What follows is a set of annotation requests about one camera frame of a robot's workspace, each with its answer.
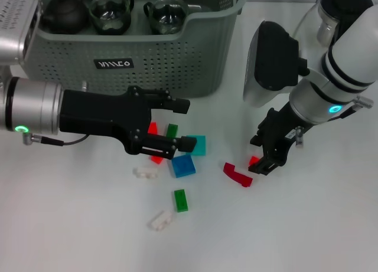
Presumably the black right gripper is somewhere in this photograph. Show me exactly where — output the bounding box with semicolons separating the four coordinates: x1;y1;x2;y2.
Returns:
247;102;299;177

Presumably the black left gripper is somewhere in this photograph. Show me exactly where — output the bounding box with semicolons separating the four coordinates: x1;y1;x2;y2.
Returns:
58;86;198;160

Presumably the dark red curved block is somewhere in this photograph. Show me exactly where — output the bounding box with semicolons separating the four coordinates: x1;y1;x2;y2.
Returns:
223;162;254;188

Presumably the white toy brick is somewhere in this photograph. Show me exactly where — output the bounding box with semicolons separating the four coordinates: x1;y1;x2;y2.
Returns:
132;166;160;181
147;210;174;232

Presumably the green toy brick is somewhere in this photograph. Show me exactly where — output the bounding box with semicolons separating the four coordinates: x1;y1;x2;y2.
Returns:
173;189;189;213
165;123;179;139

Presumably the glass teacup with black holder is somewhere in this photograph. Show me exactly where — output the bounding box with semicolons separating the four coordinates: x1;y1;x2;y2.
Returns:
143;0;190;36
89;0;135;36

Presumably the grey-green perforated storage bin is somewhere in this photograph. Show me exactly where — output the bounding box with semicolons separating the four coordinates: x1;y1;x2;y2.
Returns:
25;0;248;100

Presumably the teal square toy plate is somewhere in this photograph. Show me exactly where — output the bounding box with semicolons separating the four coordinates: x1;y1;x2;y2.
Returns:
186;135;207;157

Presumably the blue square toy plate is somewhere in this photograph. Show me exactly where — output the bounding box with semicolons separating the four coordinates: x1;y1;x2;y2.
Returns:
170;153;197;179

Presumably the black clay teapot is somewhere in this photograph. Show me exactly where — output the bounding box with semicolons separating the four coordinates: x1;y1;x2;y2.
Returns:
40;0;91;35

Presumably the right arm cable with connector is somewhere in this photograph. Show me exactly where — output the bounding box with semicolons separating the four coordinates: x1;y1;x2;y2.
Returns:
295;95;374;149

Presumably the arm cable with connector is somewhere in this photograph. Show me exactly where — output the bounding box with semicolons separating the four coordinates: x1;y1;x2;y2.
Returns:
22;132;89;147
295;95;374;149

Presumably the left arm cable with connector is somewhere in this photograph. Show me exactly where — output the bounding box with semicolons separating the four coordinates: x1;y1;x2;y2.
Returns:
22;132;89;147

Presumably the glass carafe with black handle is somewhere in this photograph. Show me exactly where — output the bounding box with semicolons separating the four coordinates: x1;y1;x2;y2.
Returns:
295;0;374;45

